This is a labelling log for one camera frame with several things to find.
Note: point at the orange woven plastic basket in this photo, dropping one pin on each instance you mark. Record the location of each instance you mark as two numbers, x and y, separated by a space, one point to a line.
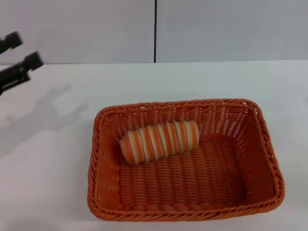
183 187

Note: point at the orange white striped bread roll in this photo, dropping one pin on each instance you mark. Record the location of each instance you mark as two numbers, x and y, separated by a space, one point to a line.
161 142

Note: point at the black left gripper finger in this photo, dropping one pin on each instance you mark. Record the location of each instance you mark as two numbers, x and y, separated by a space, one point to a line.
24 66
12 41

